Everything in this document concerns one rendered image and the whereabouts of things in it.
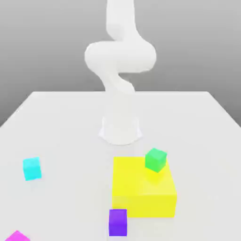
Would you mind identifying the small green cube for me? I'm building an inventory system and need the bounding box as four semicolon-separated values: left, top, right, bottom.
145;148;168;173

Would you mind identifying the small purple cube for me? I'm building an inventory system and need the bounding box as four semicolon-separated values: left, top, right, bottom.
108;209;128;237

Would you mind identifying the large yellow box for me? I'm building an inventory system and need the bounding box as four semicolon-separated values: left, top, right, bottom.
112;156;177;218

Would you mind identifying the small magenta cube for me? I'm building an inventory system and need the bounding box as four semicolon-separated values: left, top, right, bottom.
4;230;31;241

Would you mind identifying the small cyan cube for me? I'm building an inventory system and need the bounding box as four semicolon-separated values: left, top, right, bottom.
23;156;42;182

